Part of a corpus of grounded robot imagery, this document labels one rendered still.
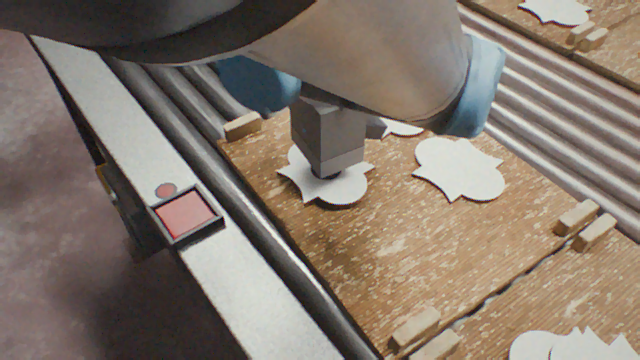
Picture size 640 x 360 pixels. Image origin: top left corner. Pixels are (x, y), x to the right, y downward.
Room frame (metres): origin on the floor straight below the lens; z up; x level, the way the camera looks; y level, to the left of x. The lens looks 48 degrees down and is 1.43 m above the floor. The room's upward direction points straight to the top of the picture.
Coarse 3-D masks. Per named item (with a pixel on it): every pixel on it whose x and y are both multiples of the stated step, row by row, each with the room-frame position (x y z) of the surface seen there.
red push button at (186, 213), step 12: (192, 192) 0.44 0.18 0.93; (168, 204) 0.42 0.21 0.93; (180, 204) 0.42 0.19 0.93; (192, 204) 0.42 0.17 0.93; (204, 204) 0.42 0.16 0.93; (168, 216) 0.40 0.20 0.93; (180, 216) 0.40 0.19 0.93; (192, 216) 0.40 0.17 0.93; (204, 216) 0.40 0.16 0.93; (168, 228) 0.38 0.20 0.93; (180, 228) 0.38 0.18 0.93; (192, 228) 0.38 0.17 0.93
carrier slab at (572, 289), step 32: (576, 256) 0.33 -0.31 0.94; (608, 256) 0.33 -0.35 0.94; (512, 288) 0.29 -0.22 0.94; (544, 288) 0.29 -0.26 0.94; (576, 288) 0.29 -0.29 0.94; (608, 288) 0.29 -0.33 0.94; (480, 320) 0.25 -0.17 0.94; (512, 320) 0.25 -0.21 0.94; (544, 320) 0.25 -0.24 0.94; (576, 320) 0.25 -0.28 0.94; (608, 320) 0.25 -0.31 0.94; (480, 352) 0.21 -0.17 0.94
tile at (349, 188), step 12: (288, 156) 0.48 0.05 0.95; (300, 156) 0.48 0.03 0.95; (288, 168) 0.46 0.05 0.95; (300, 168) 0.46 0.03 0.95; (348, 168) 0.46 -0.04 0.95; (360, 168) 0.46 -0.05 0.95; (372, 168) 0.46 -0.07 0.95; (300, 180) 0.44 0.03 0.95; (312, 180) 0.44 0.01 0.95; (324, 180) 0.44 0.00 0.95; (336, 180) 0.44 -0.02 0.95; (348, 180) 0.44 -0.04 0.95; (360, 180) 0.44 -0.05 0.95; (300, 192) 0.42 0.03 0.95; (312, 192) 0.42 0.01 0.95; (324, 192) 0.42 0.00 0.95; (336, 192) 0.42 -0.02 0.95; (348, 192) 0.42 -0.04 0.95; (360, 192) 0.42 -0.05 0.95; (336, 204) 0.40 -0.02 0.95; (348, 204) 0.40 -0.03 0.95
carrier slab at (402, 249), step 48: (240, 144) 0.53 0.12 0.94; (288, 144) 0.53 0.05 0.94; (384, 144) 0.53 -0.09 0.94; (480, 144) 0.53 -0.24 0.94; (288, 192) 0.43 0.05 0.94; (384, 192) 0.43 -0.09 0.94; (432, 192) 0.43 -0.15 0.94; (528, 192) 0.43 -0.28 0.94; (288, 240) 0.36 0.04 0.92; (336, 240) 0.35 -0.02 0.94; (384, 240) 0.35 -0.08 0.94; (432, 240) 0.35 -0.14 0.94; (480, 240) 0.35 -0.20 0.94; (528, 240) 0.35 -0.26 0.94; (336, 288) 0.29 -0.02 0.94; (384, 288) 0.29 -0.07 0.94; (432, 288) 0.29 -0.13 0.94; (480, 288) 0.29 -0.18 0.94; (384, 336) 0.23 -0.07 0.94; (432, 336) 0.23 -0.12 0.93
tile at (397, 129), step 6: (384, 120) 0.57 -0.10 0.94; (390, 120) 0.57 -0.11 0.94; (390, 126) 0.56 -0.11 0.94; (396, 126) 0.56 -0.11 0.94; (402, 126) 0.56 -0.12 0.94; (408, 126) 0.56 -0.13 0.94; (414, 126) 0.56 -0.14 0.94; (390, 132) 0.55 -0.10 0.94; (396, 132) 0.55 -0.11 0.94; (402, 132) 0.55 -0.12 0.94; (408, 132) 0.55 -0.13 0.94; (414, 132) 0.55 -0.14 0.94; (420, 132) 0.55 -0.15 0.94
